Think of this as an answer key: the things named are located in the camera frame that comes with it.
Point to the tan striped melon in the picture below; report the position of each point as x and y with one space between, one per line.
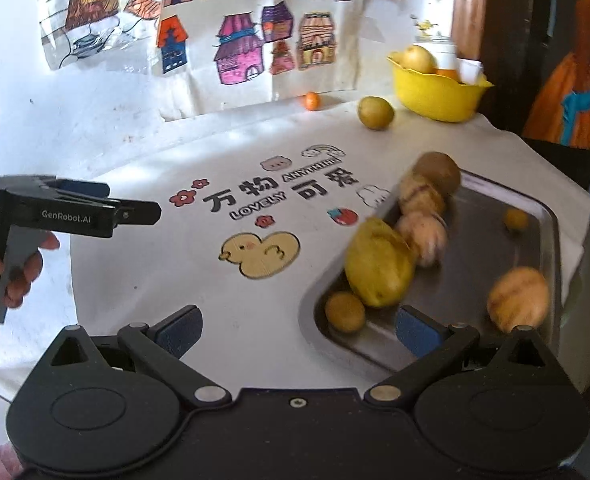
517 297
420 197

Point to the brown wooden door frame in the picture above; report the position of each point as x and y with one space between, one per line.
470 5

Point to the small yellow longan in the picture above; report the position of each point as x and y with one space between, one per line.
516 219

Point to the yellow green apple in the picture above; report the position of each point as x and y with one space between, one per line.
375 112

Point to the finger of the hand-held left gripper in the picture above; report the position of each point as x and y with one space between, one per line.
85 190
140 213

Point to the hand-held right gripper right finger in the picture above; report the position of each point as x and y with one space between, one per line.
415 327

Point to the metal tray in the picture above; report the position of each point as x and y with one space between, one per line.
475 260

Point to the black board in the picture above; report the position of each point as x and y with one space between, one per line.
520 35

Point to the small yellow wall sticker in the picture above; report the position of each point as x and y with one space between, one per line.
425 26

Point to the small orange tangerine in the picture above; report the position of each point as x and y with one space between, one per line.
312 101

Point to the coloured houses drawing poster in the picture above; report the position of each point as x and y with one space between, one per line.
255 40

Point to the white printed table cloth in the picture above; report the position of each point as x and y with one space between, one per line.
140 285

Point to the yellow plastic bowl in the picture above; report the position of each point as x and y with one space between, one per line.
435 97

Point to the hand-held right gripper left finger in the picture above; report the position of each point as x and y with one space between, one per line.
182 327

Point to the white carton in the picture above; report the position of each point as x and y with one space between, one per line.
470 71

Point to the orange dress drawing poster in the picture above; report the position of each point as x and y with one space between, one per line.
575 95

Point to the pale pink striped peach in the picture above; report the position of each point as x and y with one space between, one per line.
425 237

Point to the person's left hand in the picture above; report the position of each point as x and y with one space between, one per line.
25 280

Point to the white cup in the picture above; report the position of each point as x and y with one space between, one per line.
442 52

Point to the fan figure drawing poster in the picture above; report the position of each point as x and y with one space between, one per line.
90 5

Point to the orange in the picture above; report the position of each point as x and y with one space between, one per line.
447 75

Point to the large yellow pear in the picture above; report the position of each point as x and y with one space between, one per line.
380 265

